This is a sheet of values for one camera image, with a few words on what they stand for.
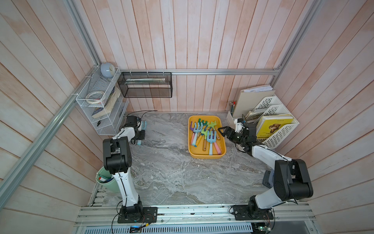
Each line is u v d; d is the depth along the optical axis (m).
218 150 0.96
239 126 0.83
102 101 0.70
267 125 0.83
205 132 1.04
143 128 1.08
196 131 1.06
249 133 0.70
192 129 1.07
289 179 0.45
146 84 1.06
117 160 0.56
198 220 0.73
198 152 0.96
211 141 1.01
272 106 0.89
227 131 0.82
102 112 0.79
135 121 0.87
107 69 0.82
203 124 1.10
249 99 0.93
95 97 0.75
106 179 0.73
